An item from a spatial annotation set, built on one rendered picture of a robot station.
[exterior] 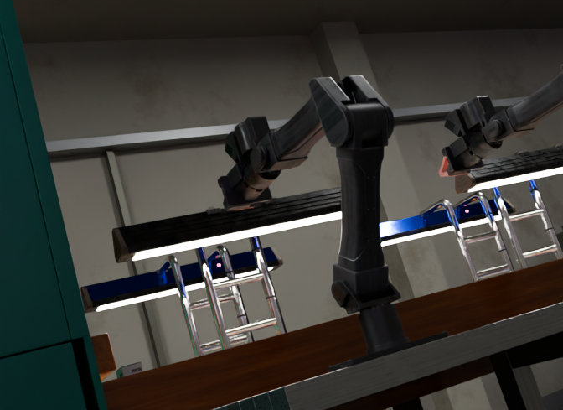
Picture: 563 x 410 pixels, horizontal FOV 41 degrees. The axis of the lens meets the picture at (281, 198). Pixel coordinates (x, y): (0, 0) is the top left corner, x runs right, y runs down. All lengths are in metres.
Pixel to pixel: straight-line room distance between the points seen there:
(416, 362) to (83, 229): 3.59
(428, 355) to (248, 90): 4.32
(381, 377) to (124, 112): 3.98
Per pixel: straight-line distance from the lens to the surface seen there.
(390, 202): 5.19
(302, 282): 4.86
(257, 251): 1.97
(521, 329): 1.13
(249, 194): 1.49
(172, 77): 5.05
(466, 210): 2.82
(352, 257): 1.20
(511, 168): 2.23
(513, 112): 1.73
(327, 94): 1.18
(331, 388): 0.93
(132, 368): 1.37
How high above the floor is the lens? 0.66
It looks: 14 degrees up
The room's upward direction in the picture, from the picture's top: 17 degrees counter-clockwise
